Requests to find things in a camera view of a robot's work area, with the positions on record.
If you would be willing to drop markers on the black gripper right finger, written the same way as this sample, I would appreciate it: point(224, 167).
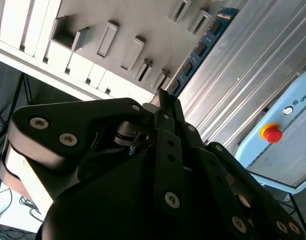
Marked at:
point(230, 180)

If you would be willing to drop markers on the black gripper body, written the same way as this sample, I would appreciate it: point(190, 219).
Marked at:
point(113, 200)

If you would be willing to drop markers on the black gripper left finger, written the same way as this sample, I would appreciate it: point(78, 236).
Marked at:
point(93, 112)

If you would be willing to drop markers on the blue RAM stick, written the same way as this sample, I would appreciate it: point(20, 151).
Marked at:
point(200, 48)

